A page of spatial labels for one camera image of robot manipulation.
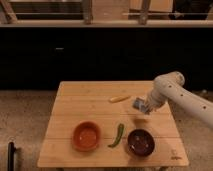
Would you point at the light blue towel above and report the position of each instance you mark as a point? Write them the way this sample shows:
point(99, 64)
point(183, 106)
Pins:
point(146, 111)

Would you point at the green chili pepper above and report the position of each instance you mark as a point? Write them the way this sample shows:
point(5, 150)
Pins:
point(120, 130)

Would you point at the red orange bowl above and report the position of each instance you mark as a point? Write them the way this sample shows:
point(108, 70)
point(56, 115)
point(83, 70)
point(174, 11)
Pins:
point(86, 136)

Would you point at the dark brown bowl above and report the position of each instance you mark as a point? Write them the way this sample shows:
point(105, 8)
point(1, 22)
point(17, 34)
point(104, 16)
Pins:
point(140, 142)

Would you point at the black post at floor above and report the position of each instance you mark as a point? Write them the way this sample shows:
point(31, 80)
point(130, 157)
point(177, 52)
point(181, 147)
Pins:
point(11, 152)

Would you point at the wooden shelf rail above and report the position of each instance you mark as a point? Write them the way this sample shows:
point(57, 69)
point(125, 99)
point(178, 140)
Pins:
point(106, 13)

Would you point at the light wooden table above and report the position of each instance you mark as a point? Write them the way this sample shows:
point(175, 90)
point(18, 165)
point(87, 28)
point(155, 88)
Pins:
point(77, 102)

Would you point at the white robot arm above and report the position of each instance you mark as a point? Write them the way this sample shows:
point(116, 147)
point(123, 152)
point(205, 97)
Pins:
point(170, 86)

